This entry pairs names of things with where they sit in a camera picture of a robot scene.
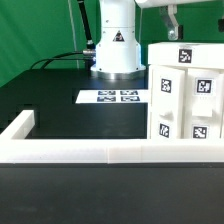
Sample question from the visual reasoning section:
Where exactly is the small white box part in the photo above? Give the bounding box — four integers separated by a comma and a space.
148, 42, 224, 69

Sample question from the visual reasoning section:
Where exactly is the white U-shaped boundary frame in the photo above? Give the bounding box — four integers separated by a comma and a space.
0, 110, 224, 164

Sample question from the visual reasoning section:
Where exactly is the white marker base plate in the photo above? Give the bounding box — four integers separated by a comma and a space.
75, 89, 150, 104

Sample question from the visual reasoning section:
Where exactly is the black cable on table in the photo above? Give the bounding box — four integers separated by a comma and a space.
29, 51, 97, 71

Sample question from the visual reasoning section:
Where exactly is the white cabinet door panel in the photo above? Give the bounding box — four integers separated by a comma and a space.
183, 69, 224, 140

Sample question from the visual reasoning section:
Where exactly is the black ribbed cable hose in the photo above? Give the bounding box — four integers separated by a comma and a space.
77, 0, 96, 56

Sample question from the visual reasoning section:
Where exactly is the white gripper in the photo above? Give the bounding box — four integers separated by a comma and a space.
135, 0, 224, 41

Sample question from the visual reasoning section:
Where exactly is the large white cabinet body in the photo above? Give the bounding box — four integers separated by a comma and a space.
147, 65, 224, 140

